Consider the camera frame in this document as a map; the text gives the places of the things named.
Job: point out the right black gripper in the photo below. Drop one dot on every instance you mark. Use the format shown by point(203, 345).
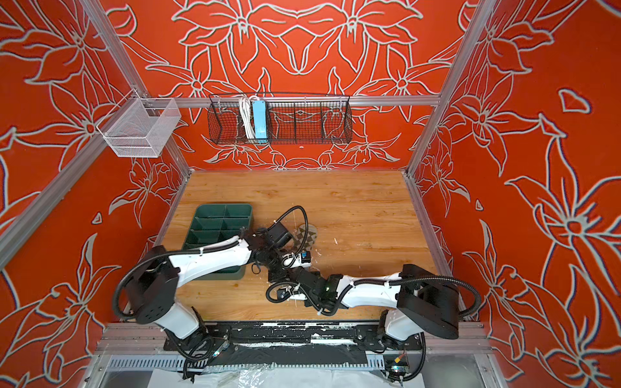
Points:
point(307, 304)

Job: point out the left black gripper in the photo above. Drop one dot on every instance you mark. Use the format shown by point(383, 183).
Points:
point(281, 275)

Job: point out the green divided organizer tray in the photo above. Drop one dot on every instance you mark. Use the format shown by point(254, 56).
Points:
point(215, 223)

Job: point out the brown argyle sock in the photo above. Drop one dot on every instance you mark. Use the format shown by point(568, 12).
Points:
point(305, 237)

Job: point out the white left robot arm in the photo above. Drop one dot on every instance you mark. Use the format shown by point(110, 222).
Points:
point(147, 293)

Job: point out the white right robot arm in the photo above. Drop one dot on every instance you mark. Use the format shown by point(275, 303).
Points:
point(415, 300)

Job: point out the blue box in basket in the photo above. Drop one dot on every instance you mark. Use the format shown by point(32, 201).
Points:
point(260, 120)

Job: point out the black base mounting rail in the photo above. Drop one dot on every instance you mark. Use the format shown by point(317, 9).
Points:
point(339, 344)

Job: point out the black wire wall basket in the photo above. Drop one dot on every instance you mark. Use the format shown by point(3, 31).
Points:
point(291, 119)

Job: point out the clear plastic wall bin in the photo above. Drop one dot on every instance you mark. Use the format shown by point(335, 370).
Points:
point(134, 128)

